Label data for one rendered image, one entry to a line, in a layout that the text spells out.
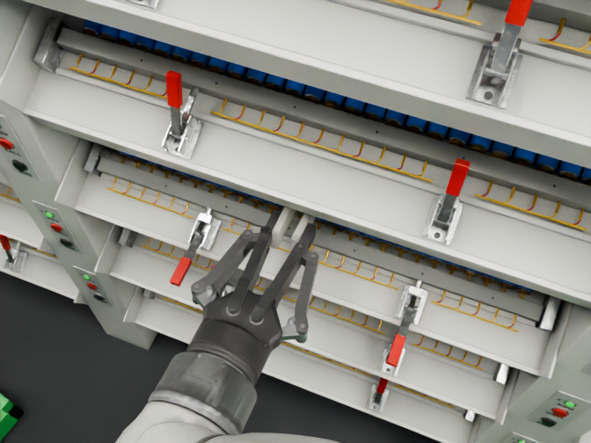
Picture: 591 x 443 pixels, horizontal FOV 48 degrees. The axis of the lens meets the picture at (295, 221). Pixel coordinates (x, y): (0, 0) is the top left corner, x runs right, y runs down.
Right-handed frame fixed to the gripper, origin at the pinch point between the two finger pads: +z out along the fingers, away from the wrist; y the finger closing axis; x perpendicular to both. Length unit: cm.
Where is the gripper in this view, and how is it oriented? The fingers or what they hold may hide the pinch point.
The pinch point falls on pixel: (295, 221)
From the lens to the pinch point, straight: 76.4
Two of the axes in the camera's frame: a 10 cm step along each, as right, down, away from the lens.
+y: -9.3, -3.2, 1.9
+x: -0.5, 6.2, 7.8
